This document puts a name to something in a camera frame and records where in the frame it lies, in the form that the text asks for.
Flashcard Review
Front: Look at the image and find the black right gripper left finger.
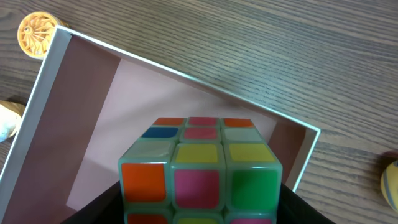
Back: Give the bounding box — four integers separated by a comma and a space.
61, 182, 124, 224

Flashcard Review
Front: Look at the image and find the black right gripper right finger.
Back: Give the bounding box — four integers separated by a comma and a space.
278, 184, 335, 224

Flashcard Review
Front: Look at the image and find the colourful puzzle cube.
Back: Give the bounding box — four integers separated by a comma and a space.
118, 117, 283, 223

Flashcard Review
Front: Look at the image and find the yellow ball with grey stripes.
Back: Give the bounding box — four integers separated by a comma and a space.
381, 161, 398, 212

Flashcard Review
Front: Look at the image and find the white cardboard box pink inside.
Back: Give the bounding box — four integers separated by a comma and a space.
1, 26, 320, 223

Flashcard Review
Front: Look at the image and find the white plush duck toy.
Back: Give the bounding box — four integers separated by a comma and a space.
0, 100, 25, 142

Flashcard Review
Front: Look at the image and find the small orange round wheel toy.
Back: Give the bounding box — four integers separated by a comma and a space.
17, 11, 69, 60

